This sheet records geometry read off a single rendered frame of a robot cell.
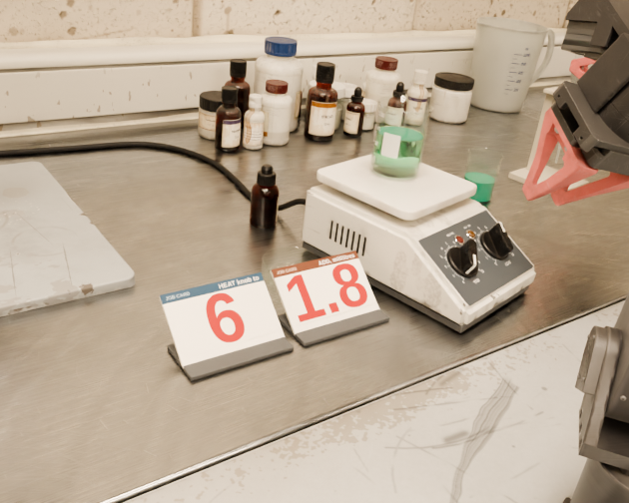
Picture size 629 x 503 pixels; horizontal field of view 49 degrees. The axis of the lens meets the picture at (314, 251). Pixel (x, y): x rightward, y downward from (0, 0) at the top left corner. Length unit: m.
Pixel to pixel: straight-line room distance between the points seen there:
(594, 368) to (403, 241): 0.26
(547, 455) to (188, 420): 0.25
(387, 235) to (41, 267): 0.31
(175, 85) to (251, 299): 0.54
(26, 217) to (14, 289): 0.14
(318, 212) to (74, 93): 0.45
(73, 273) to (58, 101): 0.40
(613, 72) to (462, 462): 0.31
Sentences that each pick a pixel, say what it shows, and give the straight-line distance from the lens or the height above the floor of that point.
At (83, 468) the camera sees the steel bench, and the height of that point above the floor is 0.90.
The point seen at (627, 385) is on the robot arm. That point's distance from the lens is 0.39.
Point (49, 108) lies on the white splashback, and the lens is 1.00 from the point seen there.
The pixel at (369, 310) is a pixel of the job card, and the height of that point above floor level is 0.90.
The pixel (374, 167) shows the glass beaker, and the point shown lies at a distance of 0.68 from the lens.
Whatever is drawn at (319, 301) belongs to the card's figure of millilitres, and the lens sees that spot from 0.60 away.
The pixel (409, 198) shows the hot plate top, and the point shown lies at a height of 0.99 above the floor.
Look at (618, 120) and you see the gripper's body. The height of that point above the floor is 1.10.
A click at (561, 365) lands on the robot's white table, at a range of 0.62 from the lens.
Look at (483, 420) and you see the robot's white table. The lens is 0.54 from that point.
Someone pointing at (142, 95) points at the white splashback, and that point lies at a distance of 1.04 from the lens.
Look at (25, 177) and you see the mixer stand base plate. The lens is 0.85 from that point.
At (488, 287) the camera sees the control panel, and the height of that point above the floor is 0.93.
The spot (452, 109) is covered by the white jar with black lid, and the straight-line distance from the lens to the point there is 1.21.
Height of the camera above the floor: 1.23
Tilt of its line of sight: 28 degrees down
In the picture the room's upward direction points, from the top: 7 degrees clockwise
